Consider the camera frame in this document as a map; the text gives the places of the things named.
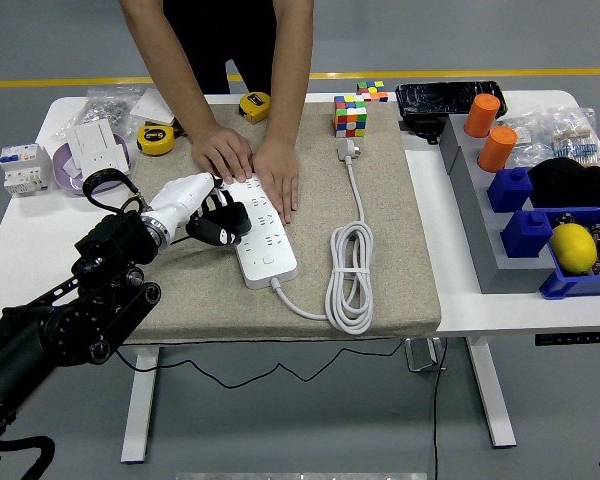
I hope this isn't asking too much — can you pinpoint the person's left hand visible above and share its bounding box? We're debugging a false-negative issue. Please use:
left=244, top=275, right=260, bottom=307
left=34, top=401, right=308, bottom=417
left=252, top=135, right=300, bottom=225

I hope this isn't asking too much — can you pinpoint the person's right hand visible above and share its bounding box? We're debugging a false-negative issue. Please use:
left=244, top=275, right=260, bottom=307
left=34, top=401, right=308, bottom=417
left=191, top=124, right=255, bottom=184

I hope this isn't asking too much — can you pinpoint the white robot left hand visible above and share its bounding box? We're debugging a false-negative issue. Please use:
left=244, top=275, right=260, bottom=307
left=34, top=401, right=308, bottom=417
left=149, top=172, right=244, bottom=247

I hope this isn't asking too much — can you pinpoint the white power strip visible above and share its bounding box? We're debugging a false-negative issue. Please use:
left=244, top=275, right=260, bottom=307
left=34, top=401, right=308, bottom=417
left=224, top=177, right=299, bottom=290

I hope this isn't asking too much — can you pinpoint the yellow tape measure black label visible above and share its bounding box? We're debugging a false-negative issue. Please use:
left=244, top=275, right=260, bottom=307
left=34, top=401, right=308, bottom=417
left=136, top=124, right=176, bottom=157

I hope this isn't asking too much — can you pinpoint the large colourful puzzle cube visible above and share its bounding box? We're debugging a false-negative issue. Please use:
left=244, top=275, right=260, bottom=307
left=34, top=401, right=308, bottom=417
left=333, top=94, right=369, bottom=139

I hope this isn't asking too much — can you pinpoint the grey-brown mat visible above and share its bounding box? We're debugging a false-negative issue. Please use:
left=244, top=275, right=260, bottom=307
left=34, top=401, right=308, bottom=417
left=123, top=102, right=442, bottom=346

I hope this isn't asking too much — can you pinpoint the person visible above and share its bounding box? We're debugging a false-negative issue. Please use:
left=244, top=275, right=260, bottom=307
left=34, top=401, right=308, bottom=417
left=164, top=0, right=276, bottom=95

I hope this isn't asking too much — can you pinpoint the clear bag of screws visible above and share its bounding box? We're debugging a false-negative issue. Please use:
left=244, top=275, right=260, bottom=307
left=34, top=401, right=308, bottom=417
left=49, top=85, right=142, bottom=141

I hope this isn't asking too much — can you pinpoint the small colourful puzzle cube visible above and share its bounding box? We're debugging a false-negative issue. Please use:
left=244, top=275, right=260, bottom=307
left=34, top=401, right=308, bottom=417
left=356, top=80, right=390, bottom=104

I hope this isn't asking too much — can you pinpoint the purple bowl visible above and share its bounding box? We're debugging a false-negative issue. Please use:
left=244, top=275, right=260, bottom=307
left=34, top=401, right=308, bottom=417
left=52, top=133, right=132, bottom=197

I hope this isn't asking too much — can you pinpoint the white table leg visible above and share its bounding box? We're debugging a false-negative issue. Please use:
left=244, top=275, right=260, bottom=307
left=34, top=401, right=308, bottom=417
left=120, top=344, right=161, bottom=464
left=467, top=335, right=517, bottom=448

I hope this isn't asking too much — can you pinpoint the black table control panel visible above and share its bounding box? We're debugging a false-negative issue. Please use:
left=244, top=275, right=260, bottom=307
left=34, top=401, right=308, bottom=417
left=533, top=330, right=600, bottom=347

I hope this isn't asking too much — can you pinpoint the white circuit breaker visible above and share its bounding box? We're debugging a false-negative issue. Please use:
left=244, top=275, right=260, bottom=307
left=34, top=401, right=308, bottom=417
left=0, top=142, right=53, bottom=199

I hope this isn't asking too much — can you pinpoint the black plastic tray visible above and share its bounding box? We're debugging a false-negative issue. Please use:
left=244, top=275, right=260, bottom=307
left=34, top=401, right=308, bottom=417
left=395, top=81, right=510, bottom=121

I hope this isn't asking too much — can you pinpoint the blue plastic bin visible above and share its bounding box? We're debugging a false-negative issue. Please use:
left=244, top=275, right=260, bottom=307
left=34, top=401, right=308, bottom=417
left=538, top=205, right=600, bottom=301

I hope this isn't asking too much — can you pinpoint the grey stepped block holder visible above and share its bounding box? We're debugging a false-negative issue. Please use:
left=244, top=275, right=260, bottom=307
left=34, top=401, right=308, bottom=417
left=438, top=114, right=556, bottom=295

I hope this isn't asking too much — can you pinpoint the orange cylinder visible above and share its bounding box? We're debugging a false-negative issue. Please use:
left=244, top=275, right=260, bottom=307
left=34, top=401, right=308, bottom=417
left=477, top=126, right=519, bottom=174
left=463, top=93, right=503, bottom=139

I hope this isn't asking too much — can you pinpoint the yellow lemon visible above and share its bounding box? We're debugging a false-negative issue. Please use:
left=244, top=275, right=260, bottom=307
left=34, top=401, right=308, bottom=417
left=549, top=223, right=599, bottom=275

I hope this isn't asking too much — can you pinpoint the blue block with knob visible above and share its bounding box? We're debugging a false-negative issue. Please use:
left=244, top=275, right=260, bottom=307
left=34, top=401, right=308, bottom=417
left=501, top=209, right=554, bottom=260
left=487, top=167, right=535, bottom=214

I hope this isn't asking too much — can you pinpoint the clear bag of small parts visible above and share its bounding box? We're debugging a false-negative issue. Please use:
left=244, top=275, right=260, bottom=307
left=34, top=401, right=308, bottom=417
left=499, top=115, right=556, bottom=169

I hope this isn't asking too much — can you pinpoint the black cloth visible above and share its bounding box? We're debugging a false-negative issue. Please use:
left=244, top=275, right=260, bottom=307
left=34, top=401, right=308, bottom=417
left=527, top=157, right=600, bottom=210

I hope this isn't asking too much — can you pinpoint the clear bag of resistors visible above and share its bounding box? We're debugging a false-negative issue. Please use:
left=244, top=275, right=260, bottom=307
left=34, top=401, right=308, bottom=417
left=547, top=106, right=600, bottom=169

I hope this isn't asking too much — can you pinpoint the white power strip cable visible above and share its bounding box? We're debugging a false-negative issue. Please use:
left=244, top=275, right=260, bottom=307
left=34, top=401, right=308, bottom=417
left=268, top=138, right=376, bottom=335

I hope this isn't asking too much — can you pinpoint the white square switch plate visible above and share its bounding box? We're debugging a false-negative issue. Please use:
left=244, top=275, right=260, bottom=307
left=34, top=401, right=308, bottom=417
left=129, top=88, right=180, bottom=126

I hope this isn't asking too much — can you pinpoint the white switch panel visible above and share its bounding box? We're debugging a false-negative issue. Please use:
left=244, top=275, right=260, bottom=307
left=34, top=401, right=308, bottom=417
left=73, top=118, right=119, bottom=161

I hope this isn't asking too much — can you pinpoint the black hanging cable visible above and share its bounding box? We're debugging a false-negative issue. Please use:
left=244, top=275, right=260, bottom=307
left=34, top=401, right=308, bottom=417
left=432, top=337, right=449, bottom=480

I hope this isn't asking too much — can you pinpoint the thin black plug cord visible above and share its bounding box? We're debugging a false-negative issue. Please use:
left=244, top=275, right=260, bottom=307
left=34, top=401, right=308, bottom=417
left=115, top=344, right=411, bottom=392

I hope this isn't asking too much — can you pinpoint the silver metal bracket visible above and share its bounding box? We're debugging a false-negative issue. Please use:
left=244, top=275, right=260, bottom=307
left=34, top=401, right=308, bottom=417
left=403, top=337, right=447, bottom=374

